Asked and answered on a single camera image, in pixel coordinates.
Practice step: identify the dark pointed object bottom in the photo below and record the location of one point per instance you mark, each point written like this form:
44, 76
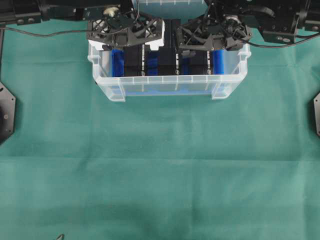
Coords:
60, 237

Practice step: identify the green table cloth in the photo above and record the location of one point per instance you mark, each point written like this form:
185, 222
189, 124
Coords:
158, 168

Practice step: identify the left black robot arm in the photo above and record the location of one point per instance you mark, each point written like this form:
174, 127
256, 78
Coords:
28, 12

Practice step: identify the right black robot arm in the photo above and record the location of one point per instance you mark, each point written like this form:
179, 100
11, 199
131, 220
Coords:
281, 23

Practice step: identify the black realsense box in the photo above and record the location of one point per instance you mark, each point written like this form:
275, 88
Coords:
200, 63
168, 60
134, 61

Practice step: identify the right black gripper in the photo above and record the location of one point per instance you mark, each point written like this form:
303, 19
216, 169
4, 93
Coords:
209, 33

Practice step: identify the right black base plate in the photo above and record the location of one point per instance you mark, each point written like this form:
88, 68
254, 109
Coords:
316, 104

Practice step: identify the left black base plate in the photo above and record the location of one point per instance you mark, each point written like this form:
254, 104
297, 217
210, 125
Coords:
7, 113

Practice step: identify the blue foam liner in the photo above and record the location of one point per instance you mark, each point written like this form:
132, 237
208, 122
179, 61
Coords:
152, 84

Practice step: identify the clear plastic storage case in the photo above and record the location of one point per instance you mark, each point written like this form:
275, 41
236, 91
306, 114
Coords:
236, 67

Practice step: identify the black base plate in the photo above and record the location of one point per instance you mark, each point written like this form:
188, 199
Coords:
7, 113
316, 104

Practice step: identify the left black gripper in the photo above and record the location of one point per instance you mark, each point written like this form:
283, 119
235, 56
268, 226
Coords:
125, 30

